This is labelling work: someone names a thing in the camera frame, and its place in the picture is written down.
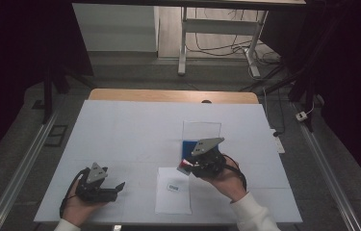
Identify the white paper sheet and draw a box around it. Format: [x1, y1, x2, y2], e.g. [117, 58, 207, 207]
[154, 167, 193, 216]

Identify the wooden table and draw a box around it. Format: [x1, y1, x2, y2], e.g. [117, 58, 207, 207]
[88, 88, 260, 105]

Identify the white power strip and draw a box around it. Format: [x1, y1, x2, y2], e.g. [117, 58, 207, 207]
[270, 128, 286, 155]

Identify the person's left hand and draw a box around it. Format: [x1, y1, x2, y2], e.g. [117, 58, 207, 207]
[61, 179, 107, 228]

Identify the black floor frame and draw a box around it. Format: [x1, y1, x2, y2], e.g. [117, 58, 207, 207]
[43, 124, 69, 148]

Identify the white board table cover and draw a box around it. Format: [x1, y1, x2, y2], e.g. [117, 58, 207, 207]
[33, 99, 303, 225]

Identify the black stand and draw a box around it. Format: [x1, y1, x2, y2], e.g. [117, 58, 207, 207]
[40, 62, 98, 125]
[239, 59, 318, 133]

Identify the tangle of floor cables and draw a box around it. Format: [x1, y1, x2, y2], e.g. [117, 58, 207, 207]
[186, 8, 282, 66]

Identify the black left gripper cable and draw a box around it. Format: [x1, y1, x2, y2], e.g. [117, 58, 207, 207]
[58, 167, 90, 219]

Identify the white cabinet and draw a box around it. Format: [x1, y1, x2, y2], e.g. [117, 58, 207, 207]
[71, 3, 160, 53]

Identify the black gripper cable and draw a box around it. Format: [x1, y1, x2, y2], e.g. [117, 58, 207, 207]
[58, 167, 90, 219]
[221, 153, 248, 193]

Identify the black curtain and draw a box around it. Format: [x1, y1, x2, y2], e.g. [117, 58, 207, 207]
[0, 0, 95, 175]
[260, 0, 361, 200]

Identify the metal floor rail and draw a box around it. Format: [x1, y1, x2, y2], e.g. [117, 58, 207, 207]
[0, 107, 61, 231]
[292, 101, 361, 231]

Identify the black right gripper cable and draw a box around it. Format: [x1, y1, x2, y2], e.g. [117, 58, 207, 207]
[221, 153, 248, 193]

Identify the blue ink pad box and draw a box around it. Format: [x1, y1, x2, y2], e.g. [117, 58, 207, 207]
[180, 120, 222, 166]

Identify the person's white sleeve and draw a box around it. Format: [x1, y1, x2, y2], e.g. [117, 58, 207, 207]
[230, 191, 282, 231]
[53, 218, 83, 231]

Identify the person's left white sleeve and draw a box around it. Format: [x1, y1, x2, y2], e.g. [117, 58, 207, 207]
[53, 218, 83, 231]

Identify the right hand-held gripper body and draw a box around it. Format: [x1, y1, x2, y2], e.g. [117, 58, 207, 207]
[190, 137, 227, 180]

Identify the person's right white sleeve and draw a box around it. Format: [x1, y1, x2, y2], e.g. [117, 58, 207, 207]
[230, 191, 282, 231]

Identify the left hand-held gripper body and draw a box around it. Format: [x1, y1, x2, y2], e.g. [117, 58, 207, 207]
[74, 162, 120, 203]

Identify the white desk frame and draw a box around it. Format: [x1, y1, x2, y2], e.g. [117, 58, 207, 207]
[177, 6, 270, 78]

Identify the person's right hand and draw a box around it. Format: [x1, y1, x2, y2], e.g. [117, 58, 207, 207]
[201, 157, 248, 204]

